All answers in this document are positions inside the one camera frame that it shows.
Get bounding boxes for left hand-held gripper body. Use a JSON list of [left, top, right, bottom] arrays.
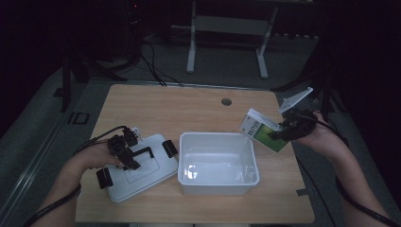
[[107, 126, 144, 160]]

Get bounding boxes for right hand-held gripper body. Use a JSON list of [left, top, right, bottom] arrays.
[[277, 87, 320, 142]]

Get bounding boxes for green and white carton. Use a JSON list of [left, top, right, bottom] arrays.
[[238, 108, 289, 153]]

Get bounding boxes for white storage box lid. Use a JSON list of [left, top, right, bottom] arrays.
[[96, 133, 180, 203]]

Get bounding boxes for white plastic storage box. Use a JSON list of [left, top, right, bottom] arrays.
[[177, 131, 261, 196]]

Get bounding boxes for person's right hand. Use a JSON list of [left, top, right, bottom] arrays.
[[291, 112, 345, 159]]

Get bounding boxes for person's left hand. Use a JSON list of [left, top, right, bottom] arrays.
[[64, 141, 126, 172]]

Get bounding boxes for black stand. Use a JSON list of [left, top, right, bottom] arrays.
[[270, 46, 348, 115], [61, 55, 128, 114]]

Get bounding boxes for gray tape strip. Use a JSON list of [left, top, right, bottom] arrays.
[[295, 187, 316, 197]]

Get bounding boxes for white metal stand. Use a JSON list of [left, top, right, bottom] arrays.
[[171, 0, 315, 79]]

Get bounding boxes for dark equipment rack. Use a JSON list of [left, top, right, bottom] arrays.
[[125, 0, 147, 64]]

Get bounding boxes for black floor cables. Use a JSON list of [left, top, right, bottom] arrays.
[[138, 39, 184, 88]]

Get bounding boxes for metal floor rail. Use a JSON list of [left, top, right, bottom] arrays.
[[0, 114, 79, 223]]

